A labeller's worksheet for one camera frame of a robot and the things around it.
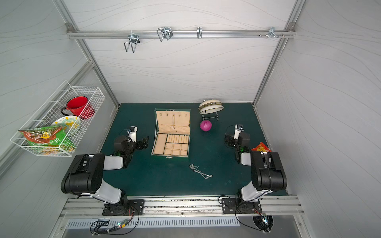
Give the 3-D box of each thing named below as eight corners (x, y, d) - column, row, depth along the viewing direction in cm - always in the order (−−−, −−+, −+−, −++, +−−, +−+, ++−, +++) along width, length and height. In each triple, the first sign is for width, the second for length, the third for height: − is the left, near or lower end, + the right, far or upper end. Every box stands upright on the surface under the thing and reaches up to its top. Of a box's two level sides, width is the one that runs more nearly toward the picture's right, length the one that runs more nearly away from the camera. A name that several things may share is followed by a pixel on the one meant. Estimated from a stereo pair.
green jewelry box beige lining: (153, 158, 91) (145, 144, 78) (159, 124, 108) (154, 108, 95) (189, 158, 91) (188, 144, 78) (190, 124, 108) (189, 108, 95)
